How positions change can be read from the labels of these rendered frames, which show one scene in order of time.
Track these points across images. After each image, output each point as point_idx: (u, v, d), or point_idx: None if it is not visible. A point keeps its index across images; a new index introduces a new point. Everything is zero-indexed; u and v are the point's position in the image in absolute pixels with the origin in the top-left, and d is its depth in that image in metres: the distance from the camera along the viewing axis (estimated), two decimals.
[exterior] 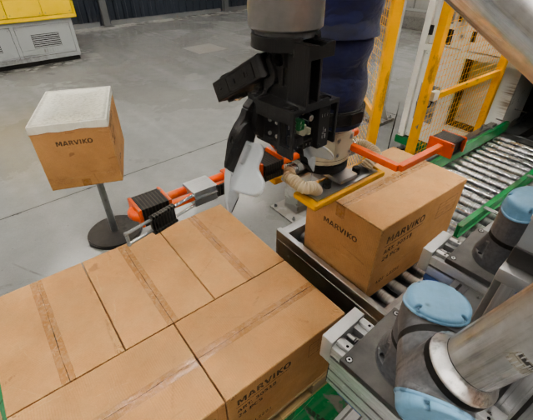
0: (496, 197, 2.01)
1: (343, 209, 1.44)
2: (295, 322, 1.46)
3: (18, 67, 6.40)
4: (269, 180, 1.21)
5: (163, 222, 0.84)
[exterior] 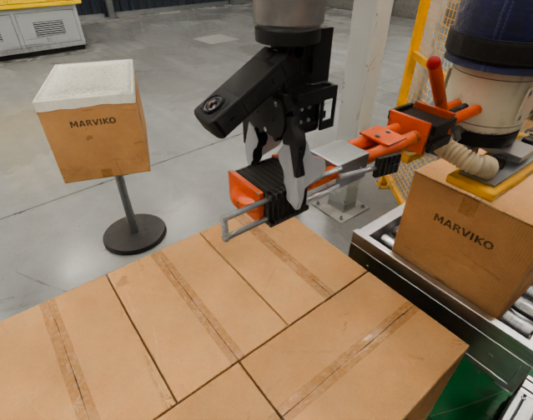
0: None
1: (475, 204, 1.04)
2: (406, 359, 1.06)
3: (20, 57, 6.00)
4: None
5: (284, 208, 0.47)
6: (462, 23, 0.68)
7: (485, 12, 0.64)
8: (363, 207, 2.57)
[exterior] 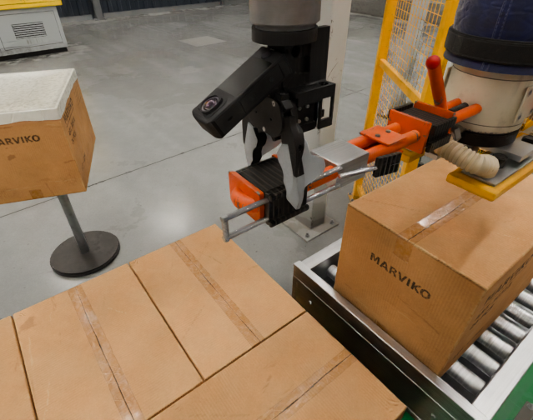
0: None
1: (409, 247, 0.89)
2: None
3: None
4: None
5: (285, 208, 0.47)
6: (461, 22, 0.68)
7: (484, 11, 0.64)
8: (332, 223, 2.42)
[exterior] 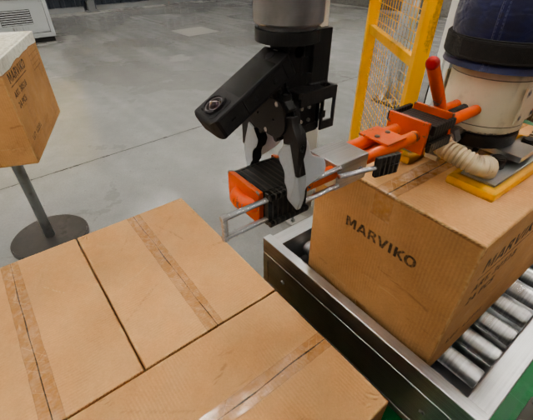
0: None
1: (389, 202, 0.72)
2: None
3: None
4: None
5: (284, 208, 0.47)
6: (460, 24, 0.69)
7: (483, 12, 0.64)
8: None
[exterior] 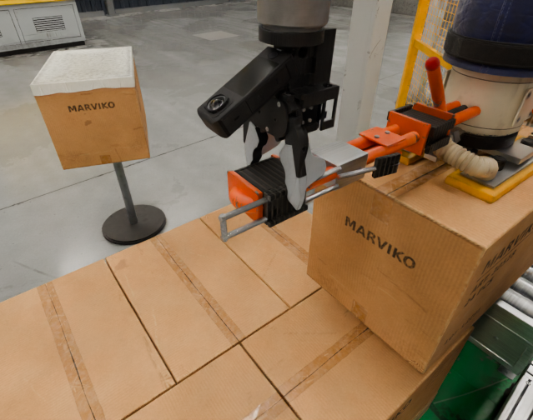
0: None
1: (389, 203, 0.72)
2: None
3: (19, 53, 5.98)
4: None
5: (284, 208, 0.47)
6: (460, 25, 0.69)
7: (483, 13, 0.64)
8: None
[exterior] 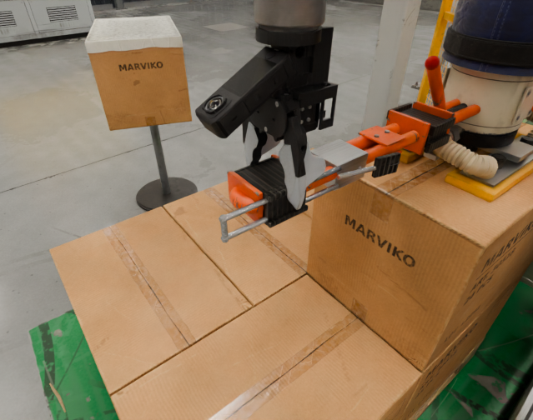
0: None
1: (389, 202, 0.72)
2: None
3: (32, 42, 6.02)
4: None
5: (284, 208, 0.47)
6: (460, 23, 0.69)
7: (483, 12, 0.64)
8: None
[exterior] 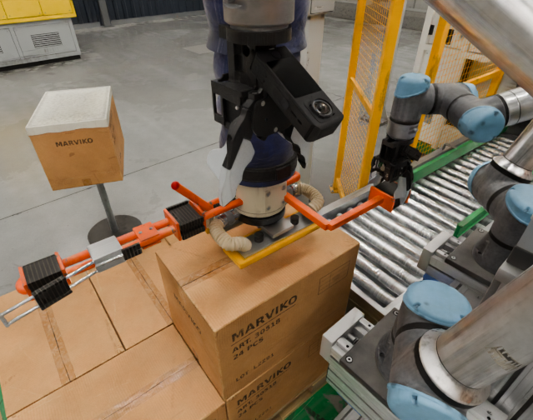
0: None
1: (183, 292, 1.10)
2: None
3: (18, 67, 6.40)
4: None
5: (52, 297, 0.77)
6: (219, 147, 1.00)
7: (223, 145, 0.95)
8: None
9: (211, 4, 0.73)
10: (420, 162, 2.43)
